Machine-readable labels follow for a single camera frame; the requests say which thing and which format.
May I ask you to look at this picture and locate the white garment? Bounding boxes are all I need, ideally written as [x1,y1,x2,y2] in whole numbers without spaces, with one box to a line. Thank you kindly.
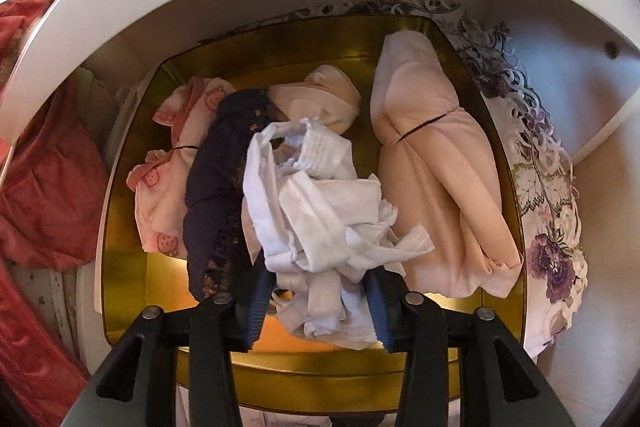
[241,117,436,350]

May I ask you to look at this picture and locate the white speckled cloth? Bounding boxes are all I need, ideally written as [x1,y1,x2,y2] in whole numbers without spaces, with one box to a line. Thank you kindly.
[10,264,81,358]

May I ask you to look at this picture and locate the beige rolled garment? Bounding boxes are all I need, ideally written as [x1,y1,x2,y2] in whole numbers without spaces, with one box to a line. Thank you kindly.
[267,64,362,135]

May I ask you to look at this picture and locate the white floral embroidered cloth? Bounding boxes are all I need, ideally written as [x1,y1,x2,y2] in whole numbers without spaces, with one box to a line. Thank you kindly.
[197,0,588,348]

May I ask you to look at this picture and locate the red patterned cloth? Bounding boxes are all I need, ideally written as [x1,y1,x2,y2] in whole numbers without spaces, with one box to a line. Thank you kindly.
[0,257,91,413]

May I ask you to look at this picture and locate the pink strawberry print garment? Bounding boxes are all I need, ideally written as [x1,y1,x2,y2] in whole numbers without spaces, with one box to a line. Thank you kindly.
[126,77,236,258]

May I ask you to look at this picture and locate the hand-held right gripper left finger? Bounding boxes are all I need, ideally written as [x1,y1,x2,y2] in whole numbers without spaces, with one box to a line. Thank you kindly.
[60,252,273,427]

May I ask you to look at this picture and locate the navy lace garment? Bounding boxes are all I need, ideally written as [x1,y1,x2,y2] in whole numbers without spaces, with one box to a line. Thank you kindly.
[182,88,273,303]

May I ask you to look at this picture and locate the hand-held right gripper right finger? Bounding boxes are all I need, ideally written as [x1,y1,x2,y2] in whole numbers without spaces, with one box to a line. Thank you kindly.
[362,267,576,427]

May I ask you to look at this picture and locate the gold metal tin box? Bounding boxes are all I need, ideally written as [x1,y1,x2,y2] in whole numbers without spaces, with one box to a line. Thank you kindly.
[100,14,526,400]

